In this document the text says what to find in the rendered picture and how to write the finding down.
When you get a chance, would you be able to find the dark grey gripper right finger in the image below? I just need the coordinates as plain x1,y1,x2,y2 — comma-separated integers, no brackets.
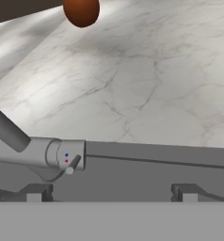
170,183,224,203

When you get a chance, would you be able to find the grey metal sink faucet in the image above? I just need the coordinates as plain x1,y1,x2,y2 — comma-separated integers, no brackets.
0,103,87,184

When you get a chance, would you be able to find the grey metal sink basin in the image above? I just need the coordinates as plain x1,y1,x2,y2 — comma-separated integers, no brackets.
0,140,224,203

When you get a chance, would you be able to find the grey faucet handle lever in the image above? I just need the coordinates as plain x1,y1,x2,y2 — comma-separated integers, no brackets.
64,153,83,176

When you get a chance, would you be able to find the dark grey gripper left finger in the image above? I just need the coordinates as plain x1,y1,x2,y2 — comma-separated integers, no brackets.
0,183,55,203

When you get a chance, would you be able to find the brown round egg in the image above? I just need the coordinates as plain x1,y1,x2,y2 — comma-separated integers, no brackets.
62,0,101,28

